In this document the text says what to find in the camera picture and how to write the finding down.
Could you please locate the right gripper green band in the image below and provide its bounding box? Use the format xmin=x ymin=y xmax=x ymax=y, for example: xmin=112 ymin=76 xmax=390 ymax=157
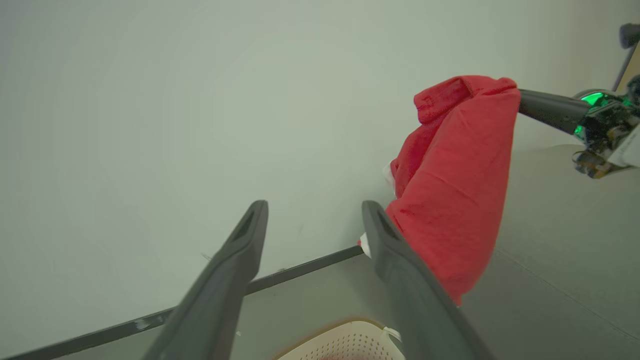
xmin=518 ymin=75 xmax=640 ymax=180

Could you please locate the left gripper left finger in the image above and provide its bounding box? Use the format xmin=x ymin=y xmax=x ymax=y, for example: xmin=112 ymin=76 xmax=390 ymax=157
xmin=142 ymin=200 xmax=269 ymax=360

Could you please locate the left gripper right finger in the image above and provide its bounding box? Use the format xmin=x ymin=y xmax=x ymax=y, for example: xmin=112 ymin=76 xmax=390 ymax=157
xmin=361 ymin=200 xmax=496 ymax=360

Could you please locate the red jersey with white sleeves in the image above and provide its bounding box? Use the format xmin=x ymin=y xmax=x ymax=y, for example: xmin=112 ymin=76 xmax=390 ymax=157
xmin=357 ymin=75 xmax=522 ymax=307

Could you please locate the cream perforated laundry basket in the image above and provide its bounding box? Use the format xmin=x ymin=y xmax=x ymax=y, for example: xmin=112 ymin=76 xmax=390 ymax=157
xmin=272 ymin=319 xmax=407 ymax=360

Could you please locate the black skirting board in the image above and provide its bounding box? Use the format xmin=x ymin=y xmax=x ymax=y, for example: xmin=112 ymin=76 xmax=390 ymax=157
xmin=0 ymin=245 xmax=365 ymax=360

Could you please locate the light wooden panel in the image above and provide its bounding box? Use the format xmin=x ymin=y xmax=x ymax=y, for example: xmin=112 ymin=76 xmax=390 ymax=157
xmin=614 ymin=42 xmax=640 ymax=96

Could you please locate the dark grey rounded object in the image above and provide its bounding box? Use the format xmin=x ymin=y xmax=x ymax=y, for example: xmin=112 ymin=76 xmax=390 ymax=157
xmin=619 ymin=22 xmax=640 ymax=50

